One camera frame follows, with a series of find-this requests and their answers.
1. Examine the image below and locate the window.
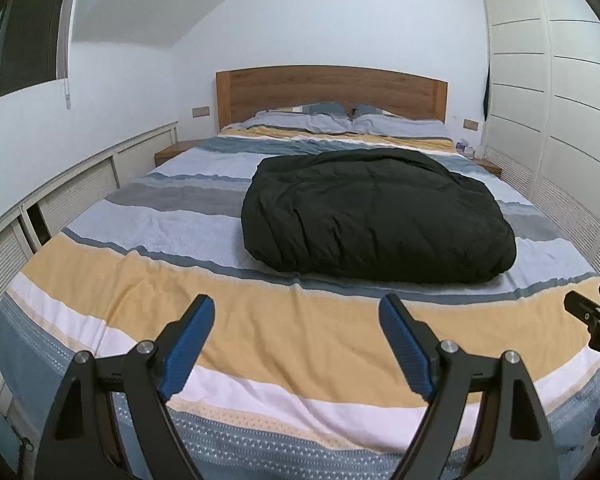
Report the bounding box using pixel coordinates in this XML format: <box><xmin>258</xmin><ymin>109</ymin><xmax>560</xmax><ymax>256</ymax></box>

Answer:
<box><xmin>0</xmin><ymin>0</ymin><xmax>77</xmax><ymax>107</ymax></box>

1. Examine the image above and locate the wooden headboard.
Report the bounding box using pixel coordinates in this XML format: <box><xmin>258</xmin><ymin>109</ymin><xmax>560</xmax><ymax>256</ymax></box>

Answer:
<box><xmin>215</xmin><ymin>65</ymin><xmax>450</xmax><ymax>131</ymax></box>

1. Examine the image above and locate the light blue pillow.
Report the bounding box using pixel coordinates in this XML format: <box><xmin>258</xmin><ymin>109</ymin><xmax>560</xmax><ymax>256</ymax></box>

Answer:
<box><xmin>241</xmin><ymin>102</ymin><xmax>354</xmax><ymax>134</ymax></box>
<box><xmin>352</xmin><ymin>104</ymin><xmax>449</xmax><ymax>137</ymax></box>

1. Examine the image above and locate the wooden nightstand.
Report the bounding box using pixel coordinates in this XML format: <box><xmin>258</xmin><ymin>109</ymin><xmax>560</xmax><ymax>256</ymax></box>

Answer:
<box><xmin>153</xmin><ymin>138</ymin><xmax>204</xmax><ymax>166</ymax></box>
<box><xmin>472</xmin><ymin>156</ymin><xmax>504</xmax><ymax>176</ymax></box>

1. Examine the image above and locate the bed with striped duvet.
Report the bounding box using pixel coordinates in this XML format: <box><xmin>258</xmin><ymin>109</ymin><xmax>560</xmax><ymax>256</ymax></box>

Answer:
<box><xmin>0</xmin><ymin>124</ymin><xmax>600</xmax><ymax>480</ymax></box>

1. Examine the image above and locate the white wardrobe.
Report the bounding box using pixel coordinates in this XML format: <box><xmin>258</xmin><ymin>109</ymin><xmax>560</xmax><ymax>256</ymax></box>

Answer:
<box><xmin>480</xmin><ymin>0</ymin><xmax>600</xmax><ymax>288</ymax></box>

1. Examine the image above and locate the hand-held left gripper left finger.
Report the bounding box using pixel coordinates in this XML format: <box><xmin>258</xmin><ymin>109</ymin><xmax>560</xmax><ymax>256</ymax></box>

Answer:
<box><xmin>34</xmin><ymin>293</ymin><xmax>216</xmax><ymax>480</ymax></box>

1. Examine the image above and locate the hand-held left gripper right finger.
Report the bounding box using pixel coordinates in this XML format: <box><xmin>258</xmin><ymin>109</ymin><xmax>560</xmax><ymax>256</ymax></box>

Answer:
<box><xmin>378</xmin><ymin>293</ymin><xmax>561</xmax><ymax>480</ymax></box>

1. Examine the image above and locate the low white slatted cabinet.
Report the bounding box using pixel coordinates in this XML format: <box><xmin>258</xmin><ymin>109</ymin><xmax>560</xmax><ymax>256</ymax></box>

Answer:
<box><xmin>0</xmin><ymin>120</ymin><xmax>179</xmax><ymax>433</ymax></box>

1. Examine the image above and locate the black puffer coat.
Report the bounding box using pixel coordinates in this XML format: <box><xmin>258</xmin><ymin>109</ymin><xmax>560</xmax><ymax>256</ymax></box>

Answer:
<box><xmin>240</xmin><ymin>148</ymin><xmax>518</xmax><ymax>285</ymax></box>

